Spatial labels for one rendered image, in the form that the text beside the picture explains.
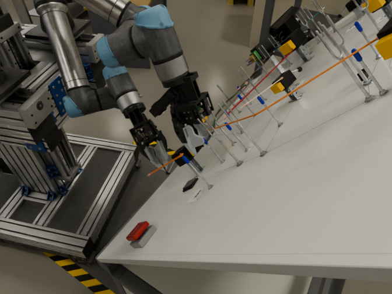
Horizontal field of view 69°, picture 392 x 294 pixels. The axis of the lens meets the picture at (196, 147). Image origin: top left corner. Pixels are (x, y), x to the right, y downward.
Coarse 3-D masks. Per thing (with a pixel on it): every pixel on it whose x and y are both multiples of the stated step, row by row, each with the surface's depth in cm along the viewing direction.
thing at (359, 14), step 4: (356, 0) 93; (360, 0) 94; (348, 4) 95; (352, 4) 94; (360, 4) 93; (344, 8) 97; (348, 8) 95; (352, 8) 95; (356, 8) 95; (356, 12) 95; (360, 12) 95; (364, 12) 96; (340, 16) 99; (360, 16) 94
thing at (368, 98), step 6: (324, 30) 43; (318, 36) 43; (330, 36) 43; (324, 42) 43; (336, 42) 44; (330, 48) 43; (342, 54) 44; (348, 66) 44; (348, 72) 45; (354, 78) 44; (360, 84) 45; (366, 90) 45; (366, 96) 45; (372, 96) 45; (366, 102) 45
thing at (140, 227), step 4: (140, 224) 70; (144, 224) 68; (148, 224) 68; (136, 228) 69; (140, 228) 67; (144, 228) 67; (132, 232) 69; (136, 232) 66; (140, 232) 67; (144, 232) 68; (128, 236) 68; (132, 236) 66; (136, 236) 66; (140, 236) 67; (128, 240) 69; (132, 240) 67
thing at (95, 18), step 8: (136, 0) 304; (144, 0) 304; (152, 0) 310; (160, 0) 373; (96, 16) 296; (96, 24) 302; (104, 24) 301; (112, 24) 300; (96, 32) 308; (104, 32) 307; (112, 32) 306; (128, 64) 332; (136, 64) 331; (144, 64) 330
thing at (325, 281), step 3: (324, 279) 72; (327, 279) 71; (330, 279) 71; (321, 282) 74; (324, 282) 71; (327, 282) 71; (330, 282) 71; (321, 285) 72; (324, 285) 70; (327, 285) 70; (321, 288) 71; (324, 288) 70; (327, 288) 70; (318, 291) 72; (321, 291) 69; (324, 291) 69; (327, 291) 69
